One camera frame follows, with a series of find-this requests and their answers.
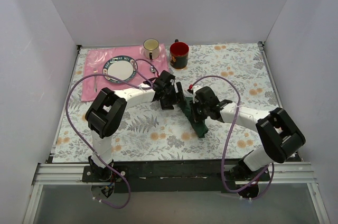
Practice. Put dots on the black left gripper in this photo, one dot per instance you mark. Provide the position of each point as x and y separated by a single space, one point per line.
179 92

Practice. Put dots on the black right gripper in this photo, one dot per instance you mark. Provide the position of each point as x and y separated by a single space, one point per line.
197 111

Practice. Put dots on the dark green cloth napkin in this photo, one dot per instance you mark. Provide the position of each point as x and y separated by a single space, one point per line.
199 127

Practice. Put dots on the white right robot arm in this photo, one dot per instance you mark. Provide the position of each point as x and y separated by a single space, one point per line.
279 135

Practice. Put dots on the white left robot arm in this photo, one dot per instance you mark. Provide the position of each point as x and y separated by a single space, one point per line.
106 112

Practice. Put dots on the silver spoon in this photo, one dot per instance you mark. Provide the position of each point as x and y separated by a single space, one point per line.
153 70

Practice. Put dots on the dark mug red interior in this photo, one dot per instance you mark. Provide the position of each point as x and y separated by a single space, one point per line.
179 52

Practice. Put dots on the cream enamel mug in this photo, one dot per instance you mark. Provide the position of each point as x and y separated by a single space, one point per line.
151 49

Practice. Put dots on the white plate green rim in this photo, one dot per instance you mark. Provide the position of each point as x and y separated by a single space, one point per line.
120 68

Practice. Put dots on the pink placemat cloth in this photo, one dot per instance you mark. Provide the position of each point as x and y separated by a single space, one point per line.
97 59

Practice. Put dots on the silver fork on placemat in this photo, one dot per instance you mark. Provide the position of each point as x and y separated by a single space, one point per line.
95 71

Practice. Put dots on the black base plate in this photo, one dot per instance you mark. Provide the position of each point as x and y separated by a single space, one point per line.
168 176

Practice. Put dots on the aluminium frame rail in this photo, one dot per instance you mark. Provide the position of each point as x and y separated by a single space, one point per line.
286 173

